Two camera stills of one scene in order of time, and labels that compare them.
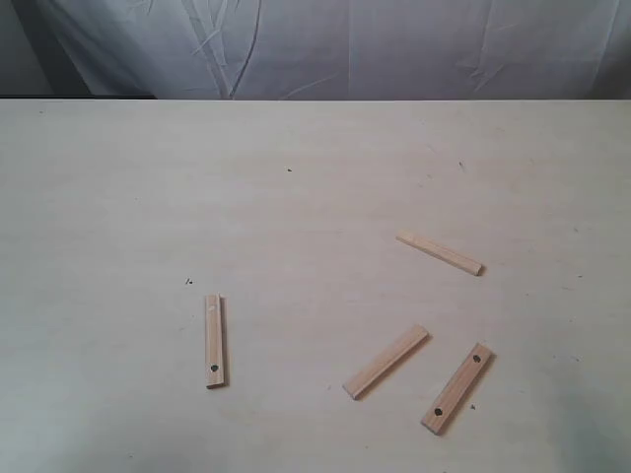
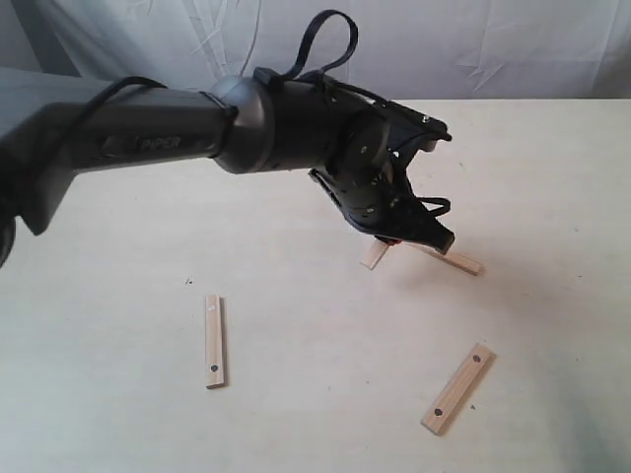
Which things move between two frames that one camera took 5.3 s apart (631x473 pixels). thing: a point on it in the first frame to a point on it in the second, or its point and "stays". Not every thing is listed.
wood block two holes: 457,389 stays
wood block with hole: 217,341 stays
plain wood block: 442,252 stays
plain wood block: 384,361 to 374,252
